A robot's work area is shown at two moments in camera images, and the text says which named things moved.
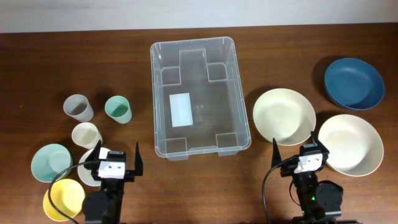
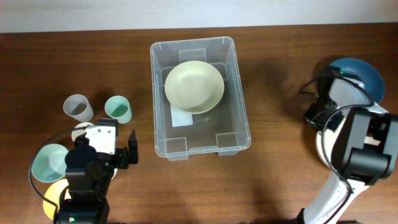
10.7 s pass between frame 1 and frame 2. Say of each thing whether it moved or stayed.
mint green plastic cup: stayed
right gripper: moved
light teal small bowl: stayed
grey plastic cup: stayed
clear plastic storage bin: stayed
